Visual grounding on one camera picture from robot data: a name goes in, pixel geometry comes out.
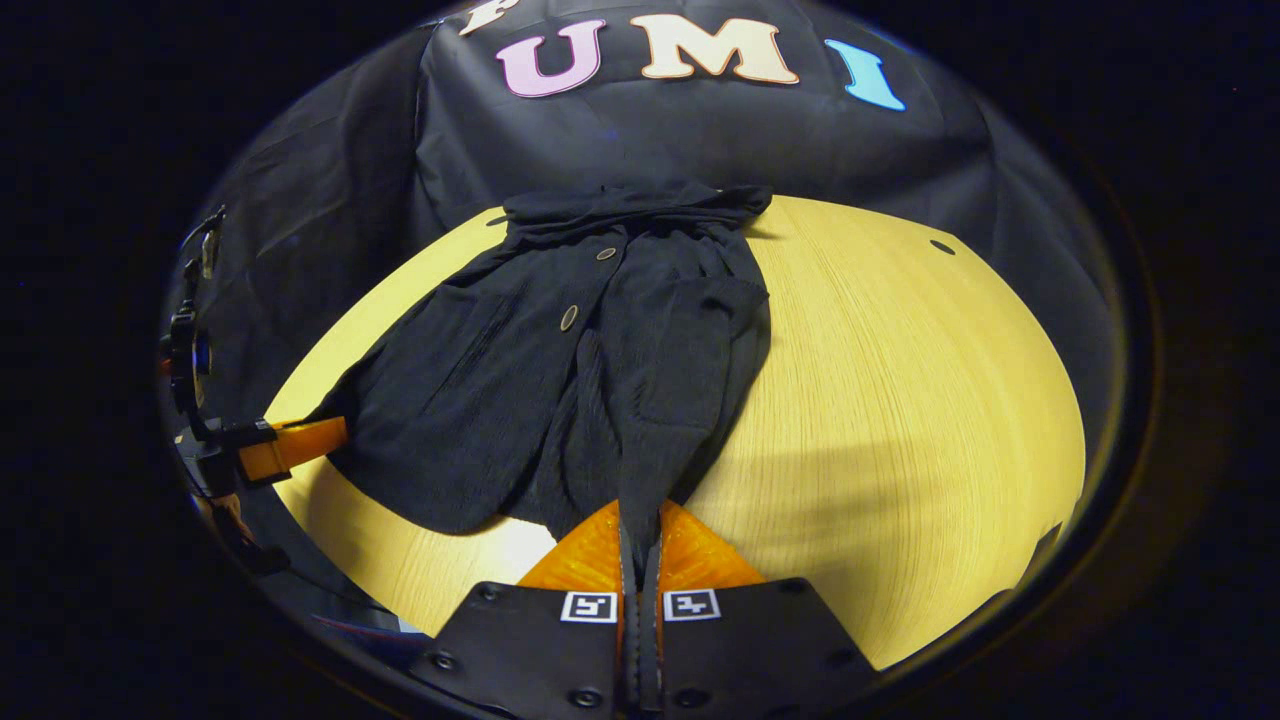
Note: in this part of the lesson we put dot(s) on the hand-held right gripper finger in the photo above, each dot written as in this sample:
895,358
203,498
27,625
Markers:
629,650
650,650

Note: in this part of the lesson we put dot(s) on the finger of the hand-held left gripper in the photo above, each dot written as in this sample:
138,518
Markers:
300,442

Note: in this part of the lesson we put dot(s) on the black button shirt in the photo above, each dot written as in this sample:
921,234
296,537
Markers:
520,380

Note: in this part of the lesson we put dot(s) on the black backdrop cloth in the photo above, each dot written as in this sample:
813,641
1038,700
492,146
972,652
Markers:
700,140

